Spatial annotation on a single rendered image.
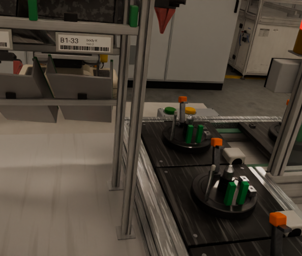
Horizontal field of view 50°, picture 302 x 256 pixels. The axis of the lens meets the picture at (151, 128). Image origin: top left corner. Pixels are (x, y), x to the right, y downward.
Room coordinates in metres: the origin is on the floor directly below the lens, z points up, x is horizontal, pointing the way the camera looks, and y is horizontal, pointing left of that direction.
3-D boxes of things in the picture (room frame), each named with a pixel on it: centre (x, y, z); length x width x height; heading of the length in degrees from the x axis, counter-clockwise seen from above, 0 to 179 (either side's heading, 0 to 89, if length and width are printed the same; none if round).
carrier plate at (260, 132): (0.90, -0.43, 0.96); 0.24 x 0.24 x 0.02; 16
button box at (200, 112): (1.03, -0.13, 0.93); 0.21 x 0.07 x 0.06; 106
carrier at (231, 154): (0.80, -0.10, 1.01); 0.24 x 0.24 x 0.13; 16
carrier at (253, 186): (0.57, -0.17, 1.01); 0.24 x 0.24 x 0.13; 16
